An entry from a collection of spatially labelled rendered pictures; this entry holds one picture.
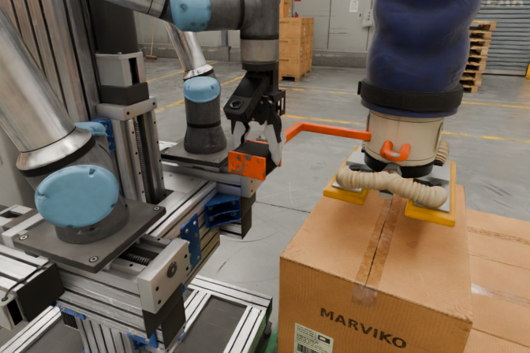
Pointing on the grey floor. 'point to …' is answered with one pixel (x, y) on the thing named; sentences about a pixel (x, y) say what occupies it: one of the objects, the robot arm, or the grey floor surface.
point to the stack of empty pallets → (477, 54)
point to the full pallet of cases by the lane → (294, 43)
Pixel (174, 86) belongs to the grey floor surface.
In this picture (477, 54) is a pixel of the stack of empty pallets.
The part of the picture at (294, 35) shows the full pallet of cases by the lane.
